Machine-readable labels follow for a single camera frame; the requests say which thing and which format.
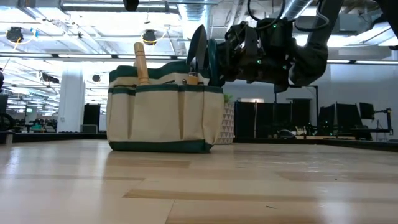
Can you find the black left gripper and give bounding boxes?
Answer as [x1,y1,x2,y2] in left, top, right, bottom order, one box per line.
[123,0,140,12]

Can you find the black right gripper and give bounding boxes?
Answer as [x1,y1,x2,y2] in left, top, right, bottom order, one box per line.
[217,17,295,94]

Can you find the green handled pruning shears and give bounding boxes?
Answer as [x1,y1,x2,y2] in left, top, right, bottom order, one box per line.
[205,37,226,88]

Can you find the steel trowel wooden handle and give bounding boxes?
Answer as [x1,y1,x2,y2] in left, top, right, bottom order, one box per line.
[185,24,208,86]
[133,42,150,86]

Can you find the canvas gardening bag green trim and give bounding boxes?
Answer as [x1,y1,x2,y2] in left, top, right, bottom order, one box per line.
[105,60,225,154]

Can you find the long ceiling light strip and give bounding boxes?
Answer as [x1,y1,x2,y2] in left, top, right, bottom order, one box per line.
[326,58,398,65]
[0,53,187,61]

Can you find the succulent plant in white pot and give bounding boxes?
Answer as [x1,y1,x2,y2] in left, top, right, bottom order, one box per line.
[214,93,235,145]

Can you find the black partition panels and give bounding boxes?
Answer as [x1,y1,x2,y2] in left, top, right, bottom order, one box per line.
[234,98,312,139]

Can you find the white building pillar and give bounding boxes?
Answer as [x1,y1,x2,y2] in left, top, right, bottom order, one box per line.
[57,61,86,133]

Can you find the black cabinet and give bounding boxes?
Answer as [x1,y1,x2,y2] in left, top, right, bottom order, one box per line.
[83,103,101,126]

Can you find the black double monitor set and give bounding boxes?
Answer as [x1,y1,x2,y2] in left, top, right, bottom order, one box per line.
[317,101,361,133]

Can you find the small black monitor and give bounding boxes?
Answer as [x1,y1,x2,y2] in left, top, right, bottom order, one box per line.
[359,101,376,121]

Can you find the black ceiling device yellow cable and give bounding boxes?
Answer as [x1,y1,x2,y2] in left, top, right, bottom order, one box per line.
[6,26,25,44]
[142,29,158,46]

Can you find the wide silver spiral duct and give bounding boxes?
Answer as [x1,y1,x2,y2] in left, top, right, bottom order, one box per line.
[180,2,213,41]

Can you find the narrow silver spiral duct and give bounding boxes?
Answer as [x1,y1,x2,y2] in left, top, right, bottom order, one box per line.
[281,0,312,20]

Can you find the black tubular frame stand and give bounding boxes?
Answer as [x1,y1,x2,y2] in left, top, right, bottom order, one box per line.
[274,84,320,138]

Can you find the grey rectangular air duct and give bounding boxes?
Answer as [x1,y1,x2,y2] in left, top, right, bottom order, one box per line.
[338,14,374,35]

